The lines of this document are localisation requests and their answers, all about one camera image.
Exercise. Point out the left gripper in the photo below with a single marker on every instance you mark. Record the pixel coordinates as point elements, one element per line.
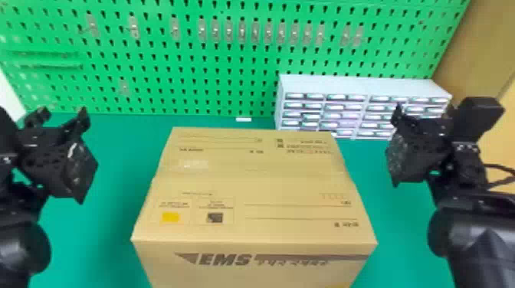
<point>44,161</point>

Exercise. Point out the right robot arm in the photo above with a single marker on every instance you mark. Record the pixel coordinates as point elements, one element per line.
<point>474,241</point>

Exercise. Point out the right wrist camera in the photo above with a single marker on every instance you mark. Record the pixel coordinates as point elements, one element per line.
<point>476,114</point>

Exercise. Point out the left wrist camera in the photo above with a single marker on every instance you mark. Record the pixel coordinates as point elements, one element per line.
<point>7,130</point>

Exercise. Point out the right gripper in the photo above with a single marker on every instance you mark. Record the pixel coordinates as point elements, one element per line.
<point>438,144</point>

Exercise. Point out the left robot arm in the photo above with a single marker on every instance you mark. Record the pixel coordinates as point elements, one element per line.
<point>18,249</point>

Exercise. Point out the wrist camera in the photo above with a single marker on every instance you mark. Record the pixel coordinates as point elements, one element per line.
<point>476,114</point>
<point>7,130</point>

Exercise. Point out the cardboard box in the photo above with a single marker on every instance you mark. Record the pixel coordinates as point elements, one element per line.
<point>249,193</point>

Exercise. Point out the white drawer cabinet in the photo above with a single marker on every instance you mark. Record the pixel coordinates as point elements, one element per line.
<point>354,92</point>

